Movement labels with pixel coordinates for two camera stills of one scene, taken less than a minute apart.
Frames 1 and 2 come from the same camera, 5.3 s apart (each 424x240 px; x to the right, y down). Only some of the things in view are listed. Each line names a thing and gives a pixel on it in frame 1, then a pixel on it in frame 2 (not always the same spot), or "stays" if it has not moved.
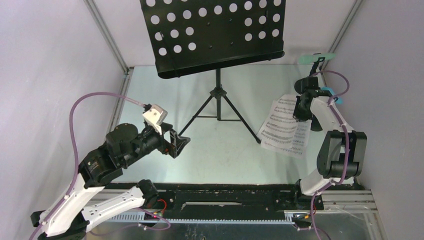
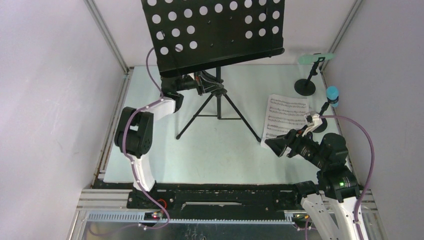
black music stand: [188, 36] stays
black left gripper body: [152, 140] → [197, 83]
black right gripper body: [301, 112] → [302, 146]
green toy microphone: [308, 59] stays
